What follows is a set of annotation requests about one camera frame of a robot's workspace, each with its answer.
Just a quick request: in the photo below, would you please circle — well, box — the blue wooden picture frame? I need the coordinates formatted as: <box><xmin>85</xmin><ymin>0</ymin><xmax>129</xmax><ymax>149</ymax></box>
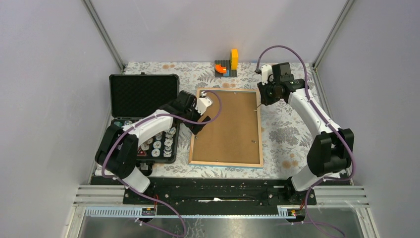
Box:
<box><xmin>188</xmin><ymin>87</ymin><xmax>264</xmax><ymax>169</ymax></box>

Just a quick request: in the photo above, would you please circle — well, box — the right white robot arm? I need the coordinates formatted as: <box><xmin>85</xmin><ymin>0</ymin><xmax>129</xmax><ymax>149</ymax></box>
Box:
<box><xmin>256</xmin><ymin>63</ymin><xmax>354</xmax><ymax>204</ymax></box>

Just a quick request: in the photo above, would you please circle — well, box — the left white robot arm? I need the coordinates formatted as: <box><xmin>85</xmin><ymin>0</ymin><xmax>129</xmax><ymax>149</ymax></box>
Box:
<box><xmin>95</xmin><ymin>91</ymin><xmax>213</xmax><ymax>204</ymax></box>

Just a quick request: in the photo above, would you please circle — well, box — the blue toy block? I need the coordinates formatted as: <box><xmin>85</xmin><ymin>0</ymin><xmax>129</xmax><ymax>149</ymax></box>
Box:
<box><xmin>223</xmin><ymin>70</ymin><xmax>231</xmax><ymax>77</ymax></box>

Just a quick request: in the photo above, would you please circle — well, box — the orange curved toy block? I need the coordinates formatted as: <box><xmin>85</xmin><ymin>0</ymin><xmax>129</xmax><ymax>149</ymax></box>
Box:
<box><xmin>214</xmin><ymin>63</ymin><xmax>227</xmax><ymax>74</ymax></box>

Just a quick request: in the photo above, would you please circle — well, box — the black poker chip case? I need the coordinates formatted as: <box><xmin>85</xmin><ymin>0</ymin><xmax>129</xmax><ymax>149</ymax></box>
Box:
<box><xmin>109</xmin><ymin>73</ymin><xmax>180</xmax><ymax>176</ymax></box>

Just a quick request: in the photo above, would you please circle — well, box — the yellow toy block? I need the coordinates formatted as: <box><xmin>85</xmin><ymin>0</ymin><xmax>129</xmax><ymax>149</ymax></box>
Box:
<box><xmin>230</xmin><ymin>49</ymin><xmax>239</xmax><ymax>70</ymax></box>

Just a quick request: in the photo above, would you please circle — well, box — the grey toy baseplate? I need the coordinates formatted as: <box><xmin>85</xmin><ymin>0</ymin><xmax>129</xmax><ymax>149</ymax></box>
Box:
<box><xmin>214</xmin><ymin>60</ymin><xmax>237</xmax><ymax>78</ymax></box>

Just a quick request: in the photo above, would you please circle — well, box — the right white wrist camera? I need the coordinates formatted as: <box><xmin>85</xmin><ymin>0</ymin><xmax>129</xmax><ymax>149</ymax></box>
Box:
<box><xmin>255</xmin><ymin>64</ymin><xmax>273</xmax><ymax>85</ymax></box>

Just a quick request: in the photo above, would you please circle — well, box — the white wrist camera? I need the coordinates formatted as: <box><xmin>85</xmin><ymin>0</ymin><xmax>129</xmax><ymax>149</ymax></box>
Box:
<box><xmin>255</xmin><ymin>64</ymin><xmax>273</xmax><ymax>85</ymax></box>
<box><xmin>195</xmin><ymin>91</ymin><xmax>213</xmax><ymax>115</ymax></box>

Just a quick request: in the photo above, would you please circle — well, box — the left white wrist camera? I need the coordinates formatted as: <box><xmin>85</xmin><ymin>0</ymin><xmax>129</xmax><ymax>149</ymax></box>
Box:
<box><xmin>195</xmin><ymin>91</ymin><xmax>213</xmax><ymax>115</ymax></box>

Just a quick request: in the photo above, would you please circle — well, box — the brown frame backing board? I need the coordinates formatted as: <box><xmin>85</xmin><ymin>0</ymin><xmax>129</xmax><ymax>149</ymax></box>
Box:
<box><xmin>192</xmin><ymin>90</ymin><xmax>261</xmax><ymax>165</ymax></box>

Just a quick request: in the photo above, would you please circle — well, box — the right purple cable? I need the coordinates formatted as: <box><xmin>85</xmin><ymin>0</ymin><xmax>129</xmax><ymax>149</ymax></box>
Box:
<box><xmin>256</xmin><ymin>45</ymin><xmax>357</xmax><ymax>238</ymax></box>

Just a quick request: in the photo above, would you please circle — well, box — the purple cable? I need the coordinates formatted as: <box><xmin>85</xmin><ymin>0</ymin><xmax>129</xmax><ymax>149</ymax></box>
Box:
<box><xmin>101</xmin><ymin>90</ymin><xmax>223</xmax><ymax>238</ymax></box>
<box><xmin>256</xmin><ymin>45</ymin><xmax>357</xmax><ymax>238</ymax></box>

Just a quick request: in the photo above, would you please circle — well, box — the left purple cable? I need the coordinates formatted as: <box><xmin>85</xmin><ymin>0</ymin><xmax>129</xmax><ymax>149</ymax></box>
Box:
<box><xmin>101</xmin><ymin>90</ymin><xmax>223</xmax><ymax>238</ymax></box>

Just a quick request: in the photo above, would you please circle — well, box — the black mounting base rail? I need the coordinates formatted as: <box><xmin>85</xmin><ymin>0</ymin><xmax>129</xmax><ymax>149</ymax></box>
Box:
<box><xmin>90</xmin><ymin>172</ymin><xmax>351</xmax><ymax>216</ymax></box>

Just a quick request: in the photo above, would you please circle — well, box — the white slotted cable duct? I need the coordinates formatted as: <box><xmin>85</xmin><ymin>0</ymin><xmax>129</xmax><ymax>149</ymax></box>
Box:
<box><xmin>84</xmin><ymin>206</ymin><xmax>297</xmax><ymax>220</ymax></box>

